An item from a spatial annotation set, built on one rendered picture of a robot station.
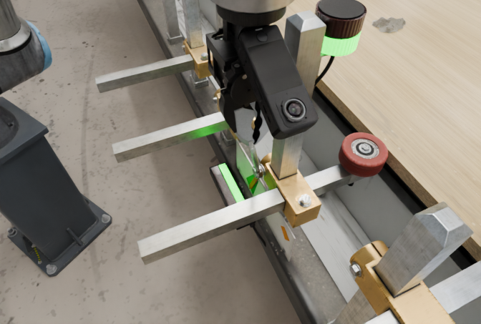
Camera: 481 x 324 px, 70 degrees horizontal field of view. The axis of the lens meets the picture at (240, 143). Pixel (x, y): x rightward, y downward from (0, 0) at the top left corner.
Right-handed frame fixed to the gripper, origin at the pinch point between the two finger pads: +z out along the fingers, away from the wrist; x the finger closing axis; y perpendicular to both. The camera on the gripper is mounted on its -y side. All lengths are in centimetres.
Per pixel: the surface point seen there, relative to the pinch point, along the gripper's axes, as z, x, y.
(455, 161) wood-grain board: 10.7, -34.2, -9.8
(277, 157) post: 9.3, -5.8, 2.5
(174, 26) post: 25, -8, 77
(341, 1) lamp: -15.8, -13.2, 4.0
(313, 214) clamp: 16.2, -8.9, -6.3
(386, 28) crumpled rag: 10, -51, 28
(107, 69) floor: 103, 19, 175
